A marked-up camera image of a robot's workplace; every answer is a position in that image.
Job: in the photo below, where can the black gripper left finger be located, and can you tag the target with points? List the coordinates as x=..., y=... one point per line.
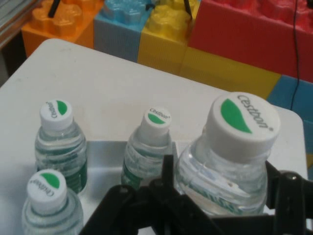
x=168, y=171

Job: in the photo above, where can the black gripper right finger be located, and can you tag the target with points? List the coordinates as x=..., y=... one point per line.
x=291, y=195

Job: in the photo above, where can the clear water bottle white cap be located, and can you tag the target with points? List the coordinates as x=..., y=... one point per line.
x=58, y=147
x=232, y=159
x=146, y=151
x=46, y=191

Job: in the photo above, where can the white plastic organizer tray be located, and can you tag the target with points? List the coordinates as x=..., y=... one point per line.
x=105, y=161

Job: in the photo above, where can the blue low foam block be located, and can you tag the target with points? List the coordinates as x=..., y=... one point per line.
x=304, y=98

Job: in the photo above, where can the yellow low foam block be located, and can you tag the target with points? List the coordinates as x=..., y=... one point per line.
x=220, y=71

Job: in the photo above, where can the yellow tall foam block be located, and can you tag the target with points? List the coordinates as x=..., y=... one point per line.
x=161, y=44

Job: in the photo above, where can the light blue foam block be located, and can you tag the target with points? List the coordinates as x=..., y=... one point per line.
x=117, y=41

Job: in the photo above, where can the red foam block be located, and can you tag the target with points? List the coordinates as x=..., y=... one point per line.
x=244, y=36

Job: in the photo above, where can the black rod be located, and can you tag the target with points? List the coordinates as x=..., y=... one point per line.
x=53, y=8
x=187, y=7

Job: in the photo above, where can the orange foam block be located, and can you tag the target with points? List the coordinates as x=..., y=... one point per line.
x=61, y=31

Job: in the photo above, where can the grey metal rail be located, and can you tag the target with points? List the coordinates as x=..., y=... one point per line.
x=9, y=14

